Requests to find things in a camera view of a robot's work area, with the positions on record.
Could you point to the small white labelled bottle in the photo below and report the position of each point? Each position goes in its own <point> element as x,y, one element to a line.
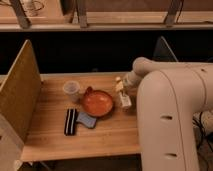
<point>123,96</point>

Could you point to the white container on shelf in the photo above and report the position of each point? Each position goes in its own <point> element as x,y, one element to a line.
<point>30,8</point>

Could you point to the left wooden divider panel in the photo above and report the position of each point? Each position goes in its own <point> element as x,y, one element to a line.
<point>18,94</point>

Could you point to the translucent plastic cup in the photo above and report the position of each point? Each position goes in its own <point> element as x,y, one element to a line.
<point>72,90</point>

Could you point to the black white striped object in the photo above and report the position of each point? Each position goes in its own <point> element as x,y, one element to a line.
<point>70,122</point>

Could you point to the background shelf rail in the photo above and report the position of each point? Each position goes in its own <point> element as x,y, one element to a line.
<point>107,15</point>

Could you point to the right divider panel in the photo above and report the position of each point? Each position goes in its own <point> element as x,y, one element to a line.
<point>163,52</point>

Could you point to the orange ceramic bowl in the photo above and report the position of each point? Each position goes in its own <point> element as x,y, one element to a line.
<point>97,103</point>

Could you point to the blue sponge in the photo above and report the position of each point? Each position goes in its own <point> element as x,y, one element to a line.
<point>86,120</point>

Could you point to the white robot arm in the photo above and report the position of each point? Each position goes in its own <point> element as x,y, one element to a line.
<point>168,95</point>

